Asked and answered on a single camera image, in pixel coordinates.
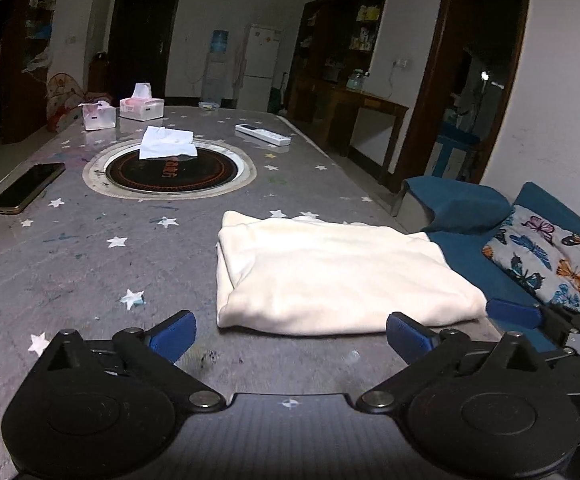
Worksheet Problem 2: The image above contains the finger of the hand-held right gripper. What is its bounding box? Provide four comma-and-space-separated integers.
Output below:
486, 297, 580, 345

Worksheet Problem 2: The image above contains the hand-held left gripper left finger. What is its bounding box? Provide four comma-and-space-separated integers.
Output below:
35, 310, 223, 413

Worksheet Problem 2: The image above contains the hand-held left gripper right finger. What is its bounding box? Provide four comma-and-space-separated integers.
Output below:
356, 311, 553, 413

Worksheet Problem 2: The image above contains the cream sweatshirt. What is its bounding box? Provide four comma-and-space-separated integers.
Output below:
216, 210, 488, 337

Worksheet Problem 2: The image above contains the butterfly print pillow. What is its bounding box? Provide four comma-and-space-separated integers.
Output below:
482, 204, 580, 313

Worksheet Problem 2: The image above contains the grey star-print tablecloth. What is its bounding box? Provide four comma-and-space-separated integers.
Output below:
0, 105, 500, 480

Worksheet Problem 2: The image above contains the blue sofa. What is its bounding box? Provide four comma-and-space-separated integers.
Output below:
400, 175, 580, 356

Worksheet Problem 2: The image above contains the round black induction cooker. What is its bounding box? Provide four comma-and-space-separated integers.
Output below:
82, 140, 258, 202

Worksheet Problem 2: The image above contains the blue cabinet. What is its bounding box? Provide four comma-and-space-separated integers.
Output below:
430, 122, 480, 181

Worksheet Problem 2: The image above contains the white tissue sheet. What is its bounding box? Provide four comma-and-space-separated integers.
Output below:
139, 126, 198, 161

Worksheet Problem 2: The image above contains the dark smartphone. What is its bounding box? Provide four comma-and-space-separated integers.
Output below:
0, 161, 67, 216

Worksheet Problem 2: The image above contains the white remote control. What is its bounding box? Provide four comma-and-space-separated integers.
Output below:
235, 123, 292, 147

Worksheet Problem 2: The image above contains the pink tissue box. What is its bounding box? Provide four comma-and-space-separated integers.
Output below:
120, 82, 165, 122

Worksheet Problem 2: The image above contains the white plastic tissue pack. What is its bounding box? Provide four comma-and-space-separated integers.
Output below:
79, 101, 117, 132

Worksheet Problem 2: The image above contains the wooden side table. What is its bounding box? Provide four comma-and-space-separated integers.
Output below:
290, 80, 411, 191

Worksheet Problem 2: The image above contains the white water dispenser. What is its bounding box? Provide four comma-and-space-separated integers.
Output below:
201, 52, 228, 103

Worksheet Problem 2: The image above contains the wooden display cabinet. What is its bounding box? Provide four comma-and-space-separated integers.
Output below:
0, 0, 61, 143
290, 0, 389, 121

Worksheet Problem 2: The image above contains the white refrigerator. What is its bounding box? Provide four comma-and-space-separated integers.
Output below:
237, 24, 281, 110

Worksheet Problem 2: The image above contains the white plastic bag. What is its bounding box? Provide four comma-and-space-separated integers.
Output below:
22, 49, 52, 73

